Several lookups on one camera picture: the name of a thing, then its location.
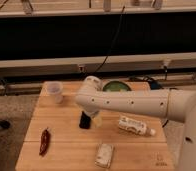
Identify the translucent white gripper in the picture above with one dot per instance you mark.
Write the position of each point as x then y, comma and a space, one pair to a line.
93, 113

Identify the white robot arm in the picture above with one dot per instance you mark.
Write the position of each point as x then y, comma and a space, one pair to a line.
176, 105

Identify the white ceramic cup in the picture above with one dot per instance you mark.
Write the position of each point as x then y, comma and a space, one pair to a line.
54, 90

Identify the green bowl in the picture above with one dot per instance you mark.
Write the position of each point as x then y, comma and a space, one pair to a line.
116, 86

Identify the white plastic bottle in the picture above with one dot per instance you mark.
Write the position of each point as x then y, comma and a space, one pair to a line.
135, 126

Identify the dried red chili pepper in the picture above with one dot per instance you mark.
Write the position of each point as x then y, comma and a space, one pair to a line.
45, 139

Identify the black object at left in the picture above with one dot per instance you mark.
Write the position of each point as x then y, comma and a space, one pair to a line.
4, 124

